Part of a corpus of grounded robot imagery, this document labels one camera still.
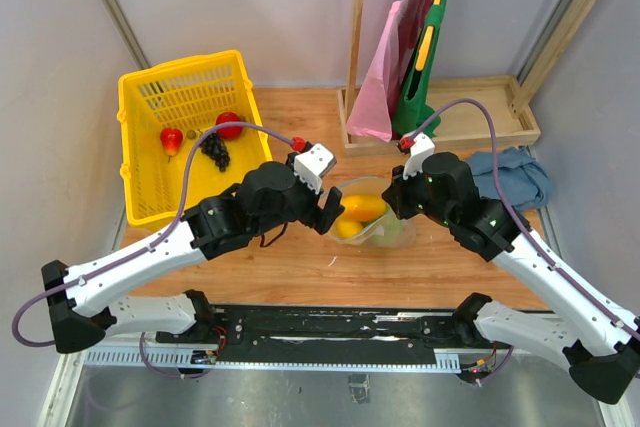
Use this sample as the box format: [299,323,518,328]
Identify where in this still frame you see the clear zip top bag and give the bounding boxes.
[327,176,416,249]

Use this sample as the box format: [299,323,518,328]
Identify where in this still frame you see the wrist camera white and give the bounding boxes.
[398,131,435,180]
[293,143,336,195]

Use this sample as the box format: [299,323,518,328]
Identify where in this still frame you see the green hanging bag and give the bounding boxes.
[392,0,447,136]

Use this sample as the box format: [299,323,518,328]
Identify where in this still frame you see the yellow plastic basket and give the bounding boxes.
[117,50,272,231]

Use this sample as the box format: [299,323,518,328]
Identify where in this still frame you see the black grape bunch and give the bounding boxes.
[200,133,231,172]

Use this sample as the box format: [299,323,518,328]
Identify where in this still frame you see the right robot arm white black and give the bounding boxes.
[382,152,639,404]

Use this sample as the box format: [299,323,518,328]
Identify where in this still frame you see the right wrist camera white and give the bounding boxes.
[398,131,435,180]

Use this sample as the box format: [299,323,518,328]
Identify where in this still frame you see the blue crumpled cloth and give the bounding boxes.
[467,147,553,211]

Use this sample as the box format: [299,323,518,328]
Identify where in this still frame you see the orange yellow mango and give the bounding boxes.
[341,194,387,223]

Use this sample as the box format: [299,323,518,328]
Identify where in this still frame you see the green cabbage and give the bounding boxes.
[369,213,405,248]

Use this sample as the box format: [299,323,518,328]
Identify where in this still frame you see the purple cable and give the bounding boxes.
[11,120,306,381]
[399,98,640,388]

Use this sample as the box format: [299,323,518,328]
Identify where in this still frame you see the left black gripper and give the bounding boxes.
[252,153,346,238]

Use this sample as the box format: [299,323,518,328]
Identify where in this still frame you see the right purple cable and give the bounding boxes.
[399,98,640,388]

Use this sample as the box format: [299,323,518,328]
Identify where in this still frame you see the red apple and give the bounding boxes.
[160,128,184,158]

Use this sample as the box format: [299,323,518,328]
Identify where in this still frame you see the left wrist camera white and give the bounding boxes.
[293,143,336,195]

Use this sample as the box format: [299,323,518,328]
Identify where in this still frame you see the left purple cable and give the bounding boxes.
[11,120,306,381]

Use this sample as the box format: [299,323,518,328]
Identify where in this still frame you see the pink hanging bag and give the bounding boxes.
[347,0,401,142]

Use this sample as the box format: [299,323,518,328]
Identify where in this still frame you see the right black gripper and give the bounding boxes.
[382,159,455,228]

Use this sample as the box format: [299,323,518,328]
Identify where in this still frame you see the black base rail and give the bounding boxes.
[152,304,494,370]

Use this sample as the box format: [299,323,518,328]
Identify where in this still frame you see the dark red hanging bag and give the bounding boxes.
[398,0,431,68]

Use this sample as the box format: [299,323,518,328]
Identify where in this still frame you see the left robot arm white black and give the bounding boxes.
[41,154,343,354]

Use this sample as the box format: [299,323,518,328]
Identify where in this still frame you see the red pomegranate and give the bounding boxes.
[216,111,243,141]

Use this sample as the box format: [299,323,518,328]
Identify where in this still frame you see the wooden rack tray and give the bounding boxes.
[335,0,640,158]

